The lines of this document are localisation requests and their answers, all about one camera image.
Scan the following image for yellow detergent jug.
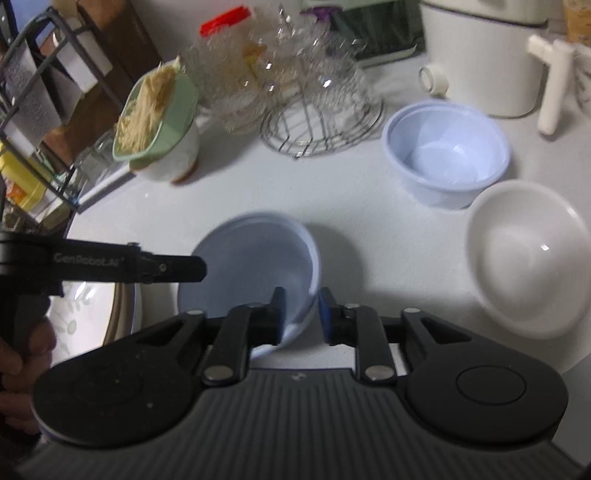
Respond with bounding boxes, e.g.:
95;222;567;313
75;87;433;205
0;143;61;213

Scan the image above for black metal knife rack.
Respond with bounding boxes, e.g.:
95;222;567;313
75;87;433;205
0;7;121;213

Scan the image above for dark wooden cutting board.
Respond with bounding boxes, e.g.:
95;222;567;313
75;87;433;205
46;0;162;153

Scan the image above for metal wire cup rack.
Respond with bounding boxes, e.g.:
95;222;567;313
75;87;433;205
260;78;385;159

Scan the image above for pale enoki mushrooms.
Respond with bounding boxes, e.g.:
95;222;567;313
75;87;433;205
115;56;185;153

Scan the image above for plain white bowl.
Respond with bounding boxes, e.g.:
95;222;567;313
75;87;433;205
465;180;585;341

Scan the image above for white electric cooking pot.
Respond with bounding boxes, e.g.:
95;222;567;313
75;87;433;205
418;0;561;118

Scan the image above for white bowl with brown base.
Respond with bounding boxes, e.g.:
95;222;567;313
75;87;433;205
129;124;201;184

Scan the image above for yellow food packet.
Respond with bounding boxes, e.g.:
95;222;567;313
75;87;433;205
563;0;591;44

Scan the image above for hammered steel cleaver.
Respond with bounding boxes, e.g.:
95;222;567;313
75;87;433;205
0;41;63;144

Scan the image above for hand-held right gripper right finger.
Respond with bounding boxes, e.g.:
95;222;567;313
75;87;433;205
318;286;472;385

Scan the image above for person's left hand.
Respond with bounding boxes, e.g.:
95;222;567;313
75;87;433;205
0;318;58;435

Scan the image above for stack of clear glasses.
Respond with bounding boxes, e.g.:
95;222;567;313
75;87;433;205
259;2;370;121

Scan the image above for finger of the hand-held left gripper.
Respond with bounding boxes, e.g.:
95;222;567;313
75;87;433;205
140;253;208;284

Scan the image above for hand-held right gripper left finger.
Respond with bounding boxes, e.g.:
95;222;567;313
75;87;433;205
134;286;286;387

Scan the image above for white pink-flower plate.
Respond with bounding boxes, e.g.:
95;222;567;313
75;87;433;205
104;284;145;347

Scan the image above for clear jar with red lid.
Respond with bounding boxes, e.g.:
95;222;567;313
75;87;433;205
191;6;259;134

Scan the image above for green strainer basket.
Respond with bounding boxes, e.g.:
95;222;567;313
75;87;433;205
112;65;199;162

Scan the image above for white leaf-pattern plate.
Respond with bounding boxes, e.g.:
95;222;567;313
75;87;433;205
44;281;125;370

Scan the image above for white detachable pot handle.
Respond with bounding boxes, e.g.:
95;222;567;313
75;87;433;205
526;34;575;136

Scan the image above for light blue plastic bowl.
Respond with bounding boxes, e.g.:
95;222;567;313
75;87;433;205
178;211;321;361
381;102;512;210

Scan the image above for small clear drinking glass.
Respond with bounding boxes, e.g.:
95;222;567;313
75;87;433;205
71;131;121;181

